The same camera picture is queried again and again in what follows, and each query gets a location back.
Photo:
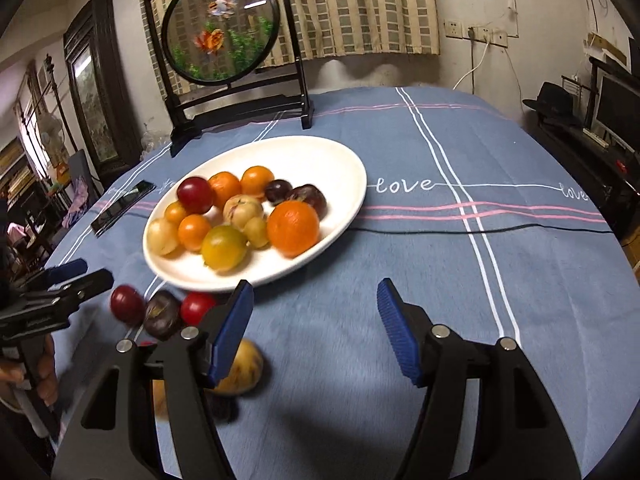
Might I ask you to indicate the dark wrinkled passion fruit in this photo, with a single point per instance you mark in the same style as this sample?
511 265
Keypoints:
306 199

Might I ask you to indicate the white wall socket strip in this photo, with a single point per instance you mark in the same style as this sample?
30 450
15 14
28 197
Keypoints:
487 36

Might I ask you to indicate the checked beige curtain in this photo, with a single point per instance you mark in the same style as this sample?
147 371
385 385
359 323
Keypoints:
360 10

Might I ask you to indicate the small orange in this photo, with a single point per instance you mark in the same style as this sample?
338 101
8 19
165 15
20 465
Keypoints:
223 187
257 181
194 232

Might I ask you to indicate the dark purple plum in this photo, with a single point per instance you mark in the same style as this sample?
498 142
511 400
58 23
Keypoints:
278 191

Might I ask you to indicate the chair with clothes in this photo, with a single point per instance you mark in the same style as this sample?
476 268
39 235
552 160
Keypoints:
77 195

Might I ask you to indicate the black hat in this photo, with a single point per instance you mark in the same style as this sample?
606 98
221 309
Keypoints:
552 102

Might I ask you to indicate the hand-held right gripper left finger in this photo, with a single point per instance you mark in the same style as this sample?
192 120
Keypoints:
235 332

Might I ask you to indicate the white plate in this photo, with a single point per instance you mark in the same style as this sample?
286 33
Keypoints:
330 175

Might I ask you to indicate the yellow-green orange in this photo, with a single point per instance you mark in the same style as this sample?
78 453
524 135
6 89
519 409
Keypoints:
224 249

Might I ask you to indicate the red plum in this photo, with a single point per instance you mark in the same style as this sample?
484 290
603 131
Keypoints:
126 304
195 194
197 308

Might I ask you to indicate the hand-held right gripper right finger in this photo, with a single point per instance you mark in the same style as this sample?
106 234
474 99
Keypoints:
397 335

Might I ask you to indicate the tiny orange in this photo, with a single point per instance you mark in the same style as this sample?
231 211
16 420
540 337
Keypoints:
176 211

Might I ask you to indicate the round fish screen black stand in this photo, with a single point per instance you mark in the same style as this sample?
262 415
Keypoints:
220 35

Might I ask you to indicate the white wall socket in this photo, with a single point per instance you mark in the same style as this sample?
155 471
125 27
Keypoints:
454 29

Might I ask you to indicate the blue striped tablecloth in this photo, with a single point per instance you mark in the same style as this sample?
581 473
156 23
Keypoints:
350 285

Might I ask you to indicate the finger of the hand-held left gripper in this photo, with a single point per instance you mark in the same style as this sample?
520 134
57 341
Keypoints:
67 269
85 286

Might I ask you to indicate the person's left hand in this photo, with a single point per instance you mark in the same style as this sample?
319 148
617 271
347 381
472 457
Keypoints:
49 380

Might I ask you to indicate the dark computer desk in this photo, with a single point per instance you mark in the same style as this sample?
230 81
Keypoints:
590 165

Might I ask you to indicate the large orange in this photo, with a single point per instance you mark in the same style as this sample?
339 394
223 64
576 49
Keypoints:
293 227

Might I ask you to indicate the yellow striped pepino melon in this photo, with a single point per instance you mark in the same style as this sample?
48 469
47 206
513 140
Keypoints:
247 366

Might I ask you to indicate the computer monitor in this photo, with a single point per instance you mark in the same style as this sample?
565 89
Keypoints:
617 110

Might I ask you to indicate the black smartphone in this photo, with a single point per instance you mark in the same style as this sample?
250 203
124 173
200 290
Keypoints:
122 207

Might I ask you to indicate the pale striped pepino melon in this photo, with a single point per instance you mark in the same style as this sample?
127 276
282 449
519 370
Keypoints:
162 236
256 232
242 210

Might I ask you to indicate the dark purple passion fruit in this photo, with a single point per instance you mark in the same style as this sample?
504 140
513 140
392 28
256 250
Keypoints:
161 314

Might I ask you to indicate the dark wooden framed panel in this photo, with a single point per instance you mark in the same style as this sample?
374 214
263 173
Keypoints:
97 85

